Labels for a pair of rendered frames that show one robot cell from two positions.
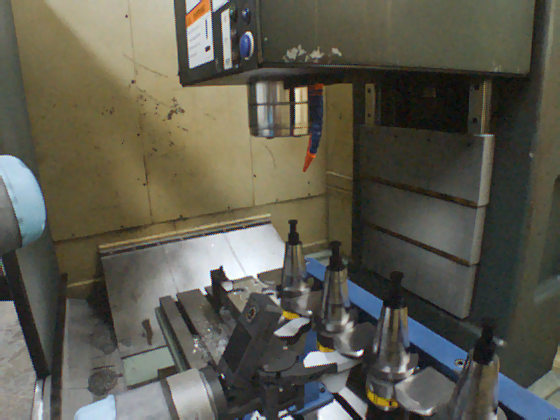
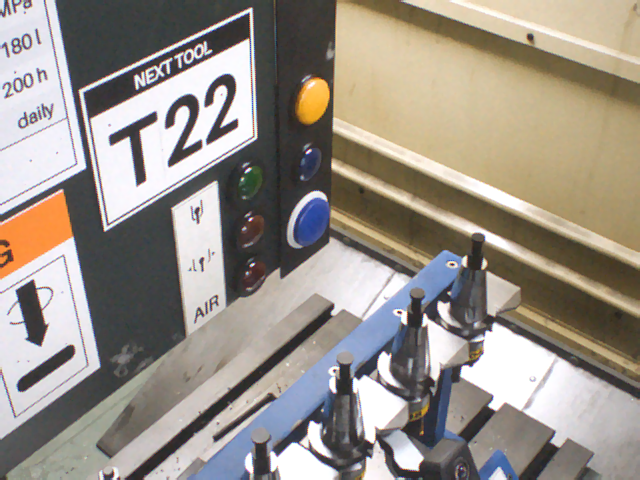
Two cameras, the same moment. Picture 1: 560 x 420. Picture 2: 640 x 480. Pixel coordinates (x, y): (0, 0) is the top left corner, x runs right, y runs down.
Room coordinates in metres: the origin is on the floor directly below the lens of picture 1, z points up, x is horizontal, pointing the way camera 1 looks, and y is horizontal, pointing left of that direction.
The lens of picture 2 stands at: (0.69, 0.41, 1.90)
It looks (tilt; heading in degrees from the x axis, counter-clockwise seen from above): 40 degrees down; 246
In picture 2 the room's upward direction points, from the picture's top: 1 degrees clockwise
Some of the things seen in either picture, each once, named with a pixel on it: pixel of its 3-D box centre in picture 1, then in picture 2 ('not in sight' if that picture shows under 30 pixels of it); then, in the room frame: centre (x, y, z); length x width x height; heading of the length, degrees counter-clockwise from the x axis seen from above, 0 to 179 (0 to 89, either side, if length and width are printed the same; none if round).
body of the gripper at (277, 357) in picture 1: (253, 383); not in sight; (0.39, 0.04, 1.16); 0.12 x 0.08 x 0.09; 117
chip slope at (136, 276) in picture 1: (215, 283); not in sight; (1.48, 0.28, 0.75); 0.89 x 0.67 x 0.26; 117
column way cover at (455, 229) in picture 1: (412, 213); not in sight; (1.09, -0.42, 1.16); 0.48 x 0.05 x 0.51; 27
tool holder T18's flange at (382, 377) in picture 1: (389, 363); (407, 374); (0.35, -0.12, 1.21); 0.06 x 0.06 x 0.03
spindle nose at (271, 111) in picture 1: (282, 108); not in sight; (0.89, -0.02, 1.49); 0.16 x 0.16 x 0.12
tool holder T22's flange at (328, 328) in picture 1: (334, 319); (341, 440); (0.45, -0.07, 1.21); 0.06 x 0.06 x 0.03
